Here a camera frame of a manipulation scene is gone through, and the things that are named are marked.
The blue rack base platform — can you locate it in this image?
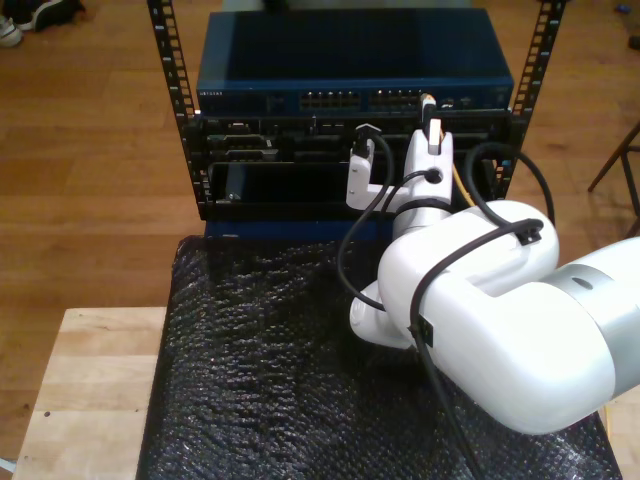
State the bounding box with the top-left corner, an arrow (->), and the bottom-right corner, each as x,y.
204,219 -> 396,240

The black rack server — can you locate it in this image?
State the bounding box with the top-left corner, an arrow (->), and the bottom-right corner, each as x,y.
182,113 -> 526,164

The black rack shelf tray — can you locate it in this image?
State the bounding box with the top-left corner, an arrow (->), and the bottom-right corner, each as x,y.
199,159 -> 504,222

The brown wooden chair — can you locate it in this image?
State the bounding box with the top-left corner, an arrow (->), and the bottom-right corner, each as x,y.
587,119 -> 640,241

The black bubble mat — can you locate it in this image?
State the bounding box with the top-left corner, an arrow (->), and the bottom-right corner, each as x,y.
135,234 -> 624,480

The dark shoe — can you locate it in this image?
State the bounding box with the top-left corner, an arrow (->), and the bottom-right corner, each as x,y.
12,0 -> 86,32

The white sneaker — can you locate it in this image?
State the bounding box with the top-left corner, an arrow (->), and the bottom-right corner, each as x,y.
0,14 -> 25,49

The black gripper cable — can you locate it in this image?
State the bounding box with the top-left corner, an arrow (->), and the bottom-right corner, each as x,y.
337,142 -> 556,480

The black perforated rack post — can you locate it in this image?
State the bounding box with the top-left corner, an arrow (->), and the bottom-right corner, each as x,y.
492,0 -> 569,201
146,0 -> 211,221

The blue network switch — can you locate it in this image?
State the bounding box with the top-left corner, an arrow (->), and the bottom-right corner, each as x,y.
195,8 -> 516,117

